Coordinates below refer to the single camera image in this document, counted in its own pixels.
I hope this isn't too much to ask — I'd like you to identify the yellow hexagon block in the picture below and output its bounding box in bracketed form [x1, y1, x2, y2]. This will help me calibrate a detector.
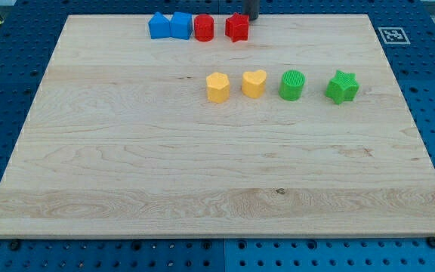
[206, 72, 230, 103]

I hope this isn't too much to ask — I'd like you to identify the black bolt front right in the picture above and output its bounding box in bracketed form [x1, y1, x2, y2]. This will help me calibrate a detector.
[426, 236, 435, 249]

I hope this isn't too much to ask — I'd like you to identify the blue pentagon block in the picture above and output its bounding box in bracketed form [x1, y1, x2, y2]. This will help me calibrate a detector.
[148, 12, 171, 39]

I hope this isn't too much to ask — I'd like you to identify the green star block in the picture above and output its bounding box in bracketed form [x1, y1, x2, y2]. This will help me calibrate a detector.
[325, 70, 359, 104]

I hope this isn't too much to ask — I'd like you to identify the yellow heart block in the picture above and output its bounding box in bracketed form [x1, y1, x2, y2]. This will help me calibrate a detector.
[242, 70, 267, 98]

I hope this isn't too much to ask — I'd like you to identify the red cylinder block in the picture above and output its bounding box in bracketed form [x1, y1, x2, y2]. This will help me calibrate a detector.
[194, 14, 214, 42]

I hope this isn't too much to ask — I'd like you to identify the black bolt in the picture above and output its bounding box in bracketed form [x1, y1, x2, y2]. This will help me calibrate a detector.
[8, 240, 21, 251]
[426, 236, 435, 249]

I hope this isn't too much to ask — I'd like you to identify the red star block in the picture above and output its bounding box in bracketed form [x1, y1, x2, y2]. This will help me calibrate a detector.
[225, 13, 249, 42]

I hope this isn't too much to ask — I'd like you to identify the light wooden board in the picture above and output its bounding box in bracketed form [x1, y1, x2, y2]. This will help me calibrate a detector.
[0, 14, 435, 240]

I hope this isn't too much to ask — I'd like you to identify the green cylinder block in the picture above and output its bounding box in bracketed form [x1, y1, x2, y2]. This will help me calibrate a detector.
[279, 70, 306, 101]

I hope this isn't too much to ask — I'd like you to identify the blue cube block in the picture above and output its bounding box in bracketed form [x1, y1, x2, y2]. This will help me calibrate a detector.
[170, 11, 193, 40]

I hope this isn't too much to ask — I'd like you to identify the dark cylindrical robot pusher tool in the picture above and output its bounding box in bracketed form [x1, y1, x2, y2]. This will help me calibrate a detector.
[242, 0, 260, 21]

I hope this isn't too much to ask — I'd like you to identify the black bolt front left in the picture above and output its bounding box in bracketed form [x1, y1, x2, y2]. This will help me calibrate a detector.
[8, 240, 21, 251]

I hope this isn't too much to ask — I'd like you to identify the white fiducial marker tag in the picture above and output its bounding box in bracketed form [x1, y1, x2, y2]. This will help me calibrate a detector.
[378, 26, 410, 45]

